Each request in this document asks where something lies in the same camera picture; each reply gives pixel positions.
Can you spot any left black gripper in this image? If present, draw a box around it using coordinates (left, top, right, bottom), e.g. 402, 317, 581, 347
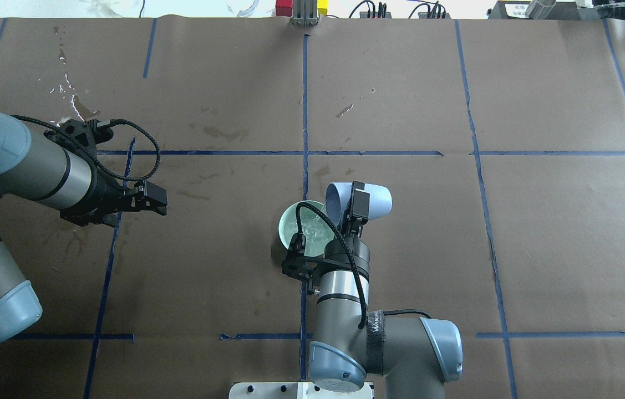
60, 163, 168, 228

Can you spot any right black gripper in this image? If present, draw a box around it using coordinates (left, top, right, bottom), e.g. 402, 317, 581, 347
323, 181, 371, 278

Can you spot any blue plastic cup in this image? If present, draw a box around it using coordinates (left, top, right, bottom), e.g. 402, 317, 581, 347
325, 182, 393, 225

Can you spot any light green bowl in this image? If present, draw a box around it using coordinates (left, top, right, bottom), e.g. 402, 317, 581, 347
278, 203, 337, 256

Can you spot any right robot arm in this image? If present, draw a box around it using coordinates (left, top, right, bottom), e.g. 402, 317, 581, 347
309, 183, 625, 398

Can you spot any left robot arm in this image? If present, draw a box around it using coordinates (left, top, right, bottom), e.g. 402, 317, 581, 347
0, 112, 167, 344

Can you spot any yellow block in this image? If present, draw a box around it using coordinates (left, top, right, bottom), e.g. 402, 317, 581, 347
317, 0, 329, 16

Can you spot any red block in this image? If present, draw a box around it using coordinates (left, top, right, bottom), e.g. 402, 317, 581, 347
275, 0, 293, 17

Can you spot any metal cylinder weight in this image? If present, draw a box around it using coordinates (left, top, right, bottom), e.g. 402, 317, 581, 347
525, 0, 557, 20

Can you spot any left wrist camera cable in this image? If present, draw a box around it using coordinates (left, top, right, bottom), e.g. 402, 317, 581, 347
10, 115, 161, 183

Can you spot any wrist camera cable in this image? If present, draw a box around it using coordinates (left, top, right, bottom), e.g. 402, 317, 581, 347
293, 202, 432, 330
10, 115, 161, 183

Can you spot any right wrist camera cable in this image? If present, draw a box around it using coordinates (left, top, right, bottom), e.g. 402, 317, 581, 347
293, 202, 432, 330

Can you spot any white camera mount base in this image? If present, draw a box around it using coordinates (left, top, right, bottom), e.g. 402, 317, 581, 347
228, 382, 375, 398

